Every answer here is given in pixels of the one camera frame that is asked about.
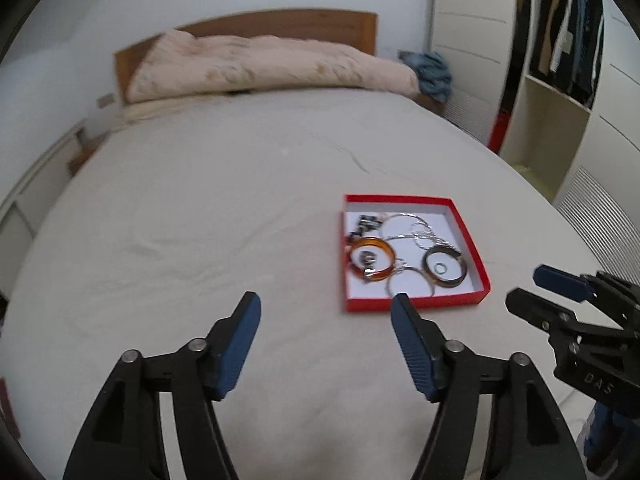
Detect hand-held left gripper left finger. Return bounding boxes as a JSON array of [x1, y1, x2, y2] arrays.
[[62, 291, 262, 480]]

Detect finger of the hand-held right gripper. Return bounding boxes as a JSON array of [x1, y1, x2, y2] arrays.
[[533, 265, 601, 303], [505, 287, 586, 343]]

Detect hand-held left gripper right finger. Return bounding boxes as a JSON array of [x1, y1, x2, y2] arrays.
[[390, 294, 588, 480]]

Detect red jewelry box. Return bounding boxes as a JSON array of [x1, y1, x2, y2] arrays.
[[342, 193, 492, 314]]

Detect thin silver bangle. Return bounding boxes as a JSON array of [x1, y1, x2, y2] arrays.
[[384, 265, 433, 299]]

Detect dark brown bangle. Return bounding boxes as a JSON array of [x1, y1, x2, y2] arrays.
[[422, 246, 470, 289]]

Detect amber bangle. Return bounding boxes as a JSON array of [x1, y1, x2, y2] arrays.
[[348, 237, 399, 282]]

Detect silver chain necklace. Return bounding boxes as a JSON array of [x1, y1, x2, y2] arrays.
[[407, 225, 458, 255]]

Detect dark metal trinkets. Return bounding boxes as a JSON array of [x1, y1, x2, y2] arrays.
[[349, 213, 382, 242]]

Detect person's blue clothing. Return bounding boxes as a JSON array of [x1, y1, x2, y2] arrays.
[[575, 400, 640, 476]]

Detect bed with white sheet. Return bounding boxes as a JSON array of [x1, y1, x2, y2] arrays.
[[0, 87, 616, 480]]

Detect wooden nightstand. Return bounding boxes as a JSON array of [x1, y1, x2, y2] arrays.
[[67, 130, 108, 176], [415, 91, 446, 116]]

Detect hanging clothes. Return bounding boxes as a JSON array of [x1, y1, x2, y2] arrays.
[[530, 0, 603, 106]]

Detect blue crumpled clothes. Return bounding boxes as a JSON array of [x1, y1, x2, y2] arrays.
[[400, 51, 453, 103]]

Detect cream pillow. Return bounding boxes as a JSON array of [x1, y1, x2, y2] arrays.
[[120, 95, 231, 123]]

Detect pink floral duvet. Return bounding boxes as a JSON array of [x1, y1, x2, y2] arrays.
[[124, 29, 420, 106]]

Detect cream wardrobe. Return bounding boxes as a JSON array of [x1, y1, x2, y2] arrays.
[[430, 0, 640, 281]]

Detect wooden headboard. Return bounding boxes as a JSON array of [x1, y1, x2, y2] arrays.
[[114, 8, 378, 106]]

